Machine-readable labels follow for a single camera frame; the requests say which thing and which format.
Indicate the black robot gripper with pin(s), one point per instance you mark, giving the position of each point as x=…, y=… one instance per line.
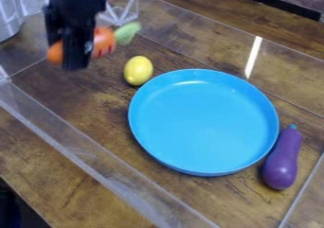
x=74, y=15

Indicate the orange toy carrot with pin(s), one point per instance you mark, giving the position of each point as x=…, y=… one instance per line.
x=106, y=40

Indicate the blue round tray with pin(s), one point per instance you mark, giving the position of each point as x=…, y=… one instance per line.
x=204, y=122

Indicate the white grey curtain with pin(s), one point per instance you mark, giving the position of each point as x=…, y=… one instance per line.
x=13, y=10

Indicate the yellow toy lemon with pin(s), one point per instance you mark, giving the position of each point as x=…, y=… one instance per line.
x=138, y=70

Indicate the purple toy eggplant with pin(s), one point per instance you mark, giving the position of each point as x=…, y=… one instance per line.
x=280, y=167

